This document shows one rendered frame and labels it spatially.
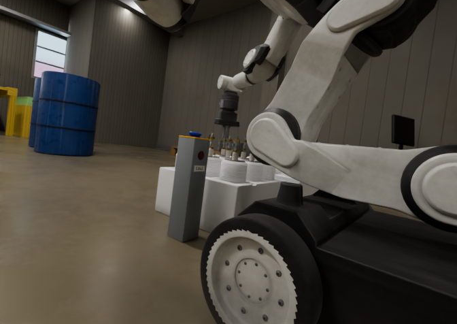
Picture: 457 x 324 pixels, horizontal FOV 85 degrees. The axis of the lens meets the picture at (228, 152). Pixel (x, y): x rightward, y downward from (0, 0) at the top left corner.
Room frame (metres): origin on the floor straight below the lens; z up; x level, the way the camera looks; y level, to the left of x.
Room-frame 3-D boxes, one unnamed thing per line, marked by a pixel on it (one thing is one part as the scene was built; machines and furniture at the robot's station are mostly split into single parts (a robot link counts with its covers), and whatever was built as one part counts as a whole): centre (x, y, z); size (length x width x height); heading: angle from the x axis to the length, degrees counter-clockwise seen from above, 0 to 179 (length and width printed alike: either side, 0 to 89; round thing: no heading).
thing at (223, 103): (1.22, 0.03, 0.46); 0.13 x 0.10 x 0.12; 105
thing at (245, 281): (0.39, -0.07, 0.10); 0.20 x 0.05 x 0.20; 52
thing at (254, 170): (0.98, -0.10, 0.16); 0.10 x 0.10 x 0.18
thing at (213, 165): (0.96, 0.07, 0.16); 0.10 x 0.10 x 0.18
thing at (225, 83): (1.23, 0.04, 0.57); 0.11 x 0.11 x 0.11; 25
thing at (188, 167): (0.77, 0.11, 0.16); 0.07 x 0.07 x 0.31; 54
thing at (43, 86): (2.83, 1.92, 0.40); 1.09 x 0.67 x 0.80; 57
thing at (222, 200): (1.05, 0.00, 0.09); 0.39 x 0.39 x 0.18; 54
